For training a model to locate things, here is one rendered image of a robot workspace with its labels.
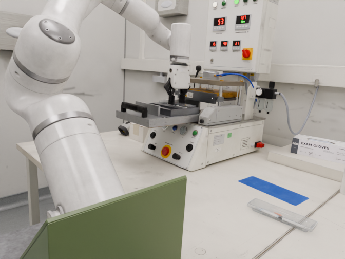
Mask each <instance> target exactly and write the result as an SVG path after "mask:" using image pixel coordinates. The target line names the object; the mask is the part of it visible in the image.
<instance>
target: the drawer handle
mask: <svg viewBox="0 0 345 259"><path fill-rule="evenodd" d="M126 109H129V110H133V111H136V112H140V113H142V118H147V112H148V110H147V107H146V106H141V105H137V104H133V103H128V102H122V103H121V111H122V112H126Z"/></svg>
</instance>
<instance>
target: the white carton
mask: <svg viewBox="0 0 345 259"><path fill-rule="evenodd" d="M291 153H295V154H299V155H304V156H309V157H313V158H318V159H323V160H327V161H332V162H337V163H341V164H345V142H342V141H336V140H331V139H325V138H319V137H313V136H308V135H302V134H298V135H296V136H295V137H293V139H292V146H291Z"/></svg>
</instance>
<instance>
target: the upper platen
mask: <svg viewBox="0 0 345 259"><path fill-rule="evenodd" d="M189 90H194V91H202V92H206V93H214V94H217V96H219V90H218V89H214V86H213V85H208V84H207V85H206V88H190V89H189ZM222 96H223V97H224V101H232V100H236V99H237V98H236V97H237V92H235V91H227V90H223V92H222Z"/></svg>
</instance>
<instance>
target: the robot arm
mask: <svg viewBox="0 0 345 259"><path fill-rule="evenodd" d="M99 3H102V4H103V5H105V6H107V7H108V8H110V9H111V10H113V11H114V12H116V13H117V14H119V15H120V16H122V17H123V18H125V19H127V20H128V21H130V22H131V23H133V24H134V25H136V26H138V27H139V28H141V29H142V30H144V31H145V33H146V34H147V36H148V37H149V38H150V39H152V40H153V41H154V42H156V43H157V44H159V45H160V46H162V47H163V48H165V49H167V50H169V51H170V58H169V62H172V63H171V64H170V65H169V69H168V74H167V82H166V84H165V85H164V88H165V90H166V91H167V94H168V95H169V98H168V104H170V105H174V103H175V96H174V93H175V90H176V89H180V93H181V94H180V95H179V102H180V103H185V95H186V94H187V92H188V90H189V89H190V70H189V66H188V64H187V63H189V56H190V42H191V28H192V25H191V24H188V23H173V24H172V25H171V31H170V30H169V29H168V28H166V27H165V26H164V25H163V24H162V23H161V22H160V20H159V15H158V13H157V12H156V11H155V10H154V9H153V8H152V7H150V6H149V5H147V4H146V3H144V2H143V1H142V0H48V1H47V3H46V5H45V7H44V9H43V11H42V12H41V14H40V15H36V16H34V17H32V18H31V19H30V20H29V21H28V22H27V23H26V24H25V25H24V27H23V28H22V30H21V32H20V34H19V36H18V39H17V42H16V45H15V48H14V51H13V54H12V56H11V59H10V62H9V65H8V68H7V71H6V74H5V78H4V96H5V100H6V103H7V105H8V106H9V108H10V109H11V110H12V111H14V112H15V113H16V114H18V115H19V116H21V117H22V118H24V119H25V120H26V121H27V123H28V125H29V127H30V131H31V134H32V137H33V141H34V144H35V146H36V150H37V153H38V155H39V158H40V162H41V165H42V168H43V171H44V174H45V177H46V180H47V183H48V187H49V190H50V193H51V196H52V199H53V202H54V205H55V208H56V210H55V211H53V212H51V211H47V219H49V218H52V217H55V216H58V215H61V214H64V213H67V212H71V211H74V210H77V209H80V208H83V207H86V206H90V205H93V204H96V203H99V202H102V201H105V200H108V199H112V198H115V197H118V196H121V195H124V194H125V192H124V189H123V187H122V185H121V182H120V180H119V178H118V175H117V173H116V171H115V168H114V166H113V164H112V161H111V159H110V157H109V154H108V151H107V149H106V147H105V144H104V142H103V140H102V137H101V135H100V132H99V130H98V128H97V125H96V123H95V121H94V118H93V116H92V114H91V112H90V110H89V108H88V106H87V105H86V103H85V102H84V101H83V100H82V99H80V98H79V97H77V96H74V95H71V94H63V88H64V86H65V84H66V83H67V81H68V79H69V77H70V75H71V74H72V72H73V70H74V68H75V66H76V64H77V62H78V60H79V57H80V53H81V40H80V37H79V36H78V33H79V30H80V27H81V24H82V21H83V20H84V19H85V18H86V17H87V16H88V15H89V14H90V13H91V12H92V10H93V9H94V8H95V7H96V6H97V5H98V4H99ZM171 90H172V91H171Z"/></svg>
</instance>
